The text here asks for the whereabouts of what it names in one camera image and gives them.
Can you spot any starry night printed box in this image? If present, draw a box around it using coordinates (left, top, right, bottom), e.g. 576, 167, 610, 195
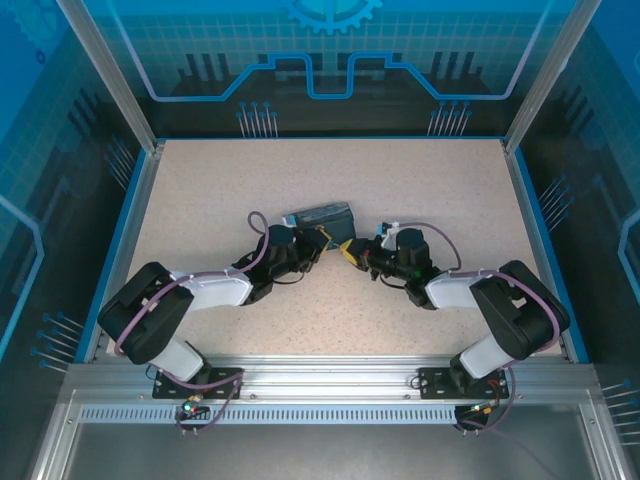
281, 198, 357, 241

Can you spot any blue side trim strip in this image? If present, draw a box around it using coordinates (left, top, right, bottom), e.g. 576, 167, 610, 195
73, 147, 151, 364
512, 147, 592, 364

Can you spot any small circuit board with LED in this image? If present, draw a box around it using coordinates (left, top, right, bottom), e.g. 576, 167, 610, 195
180, 397, 210, 420
467, 401, 503, 420

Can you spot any grey metal lower tray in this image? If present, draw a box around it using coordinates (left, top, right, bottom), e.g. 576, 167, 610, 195
29, 389, 624, 480

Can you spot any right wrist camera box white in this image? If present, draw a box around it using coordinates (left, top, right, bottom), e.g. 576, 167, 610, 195
377, 219, 402, 250

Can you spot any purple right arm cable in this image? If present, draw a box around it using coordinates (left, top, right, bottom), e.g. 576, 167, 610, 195
398, 221, 561, 436

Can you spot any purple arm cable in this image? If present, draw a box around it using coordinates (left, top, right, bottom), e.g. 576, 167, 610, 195
398, 221, 561, 436
113, 209, 274, 436

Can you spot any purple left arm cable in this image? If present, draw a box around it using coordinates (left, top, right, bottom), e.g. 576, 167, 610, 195
113, 209, 274, 436

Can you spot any aluminium mounting rail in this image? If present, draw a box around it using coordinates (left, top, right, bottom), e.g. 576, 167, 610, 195
64, 355, 601, 401

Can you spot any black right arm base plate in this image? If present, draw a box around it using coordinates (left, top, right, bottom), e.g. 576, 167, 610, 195
416, 366, 511, 401

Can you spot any aluminium side rail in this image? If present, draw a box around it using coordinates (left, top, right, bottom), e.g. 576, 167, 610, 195
501, 139, 574, 364
82, 142, 166, 364

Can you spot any slotted grey cable duct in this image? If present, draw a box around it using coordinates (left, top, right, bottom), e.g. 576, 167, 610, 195
77, 405, 481, 426

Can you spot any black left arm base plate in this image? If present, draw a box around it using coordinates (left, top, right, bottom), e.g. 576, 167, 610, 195
151, 366, 245, 401

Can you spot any aluminium frame post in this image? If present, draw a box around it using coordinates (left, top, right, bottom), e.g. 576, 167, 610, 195
502, 0, 587, 154
53, 0, 167, 154

